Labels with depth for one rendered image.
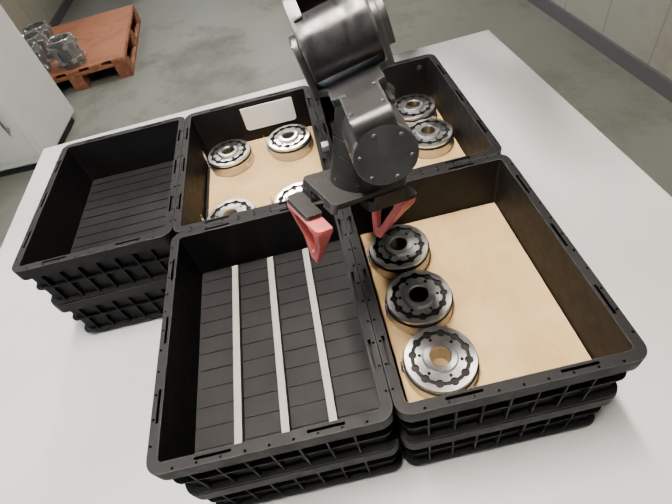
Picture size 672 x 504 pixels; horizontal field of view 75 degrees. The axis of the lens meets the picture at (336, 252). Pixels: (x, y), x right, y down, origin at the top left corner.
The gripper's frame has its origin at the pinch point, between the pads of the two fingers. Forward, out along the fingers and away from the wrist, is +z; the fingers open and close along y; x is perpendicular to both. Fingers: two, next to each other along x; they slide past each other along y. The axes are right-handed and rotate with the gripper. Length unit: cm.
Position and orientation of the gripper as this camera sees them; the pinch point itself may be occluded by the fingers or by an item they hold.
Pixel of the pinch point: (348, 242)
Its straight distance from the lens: 55.0
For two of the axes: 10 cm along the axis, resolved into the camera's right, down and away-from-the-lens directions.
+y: 8.3, -3.2, 4.6
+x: -5.6, -5.7, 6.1
